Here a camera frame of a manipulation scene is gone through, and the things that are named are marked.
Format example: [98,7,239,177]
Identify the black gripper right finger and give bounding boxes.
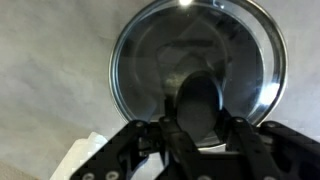
[215,108,320,180]

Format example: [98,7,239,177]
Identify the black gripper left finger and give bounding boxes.
[69,115,215,180]

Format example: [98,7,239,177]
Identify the glass lid with black knob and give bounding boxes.
[108,0,289,148]

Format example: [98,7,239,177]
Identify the light blue carton box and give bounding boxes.
[49,131,109,180]

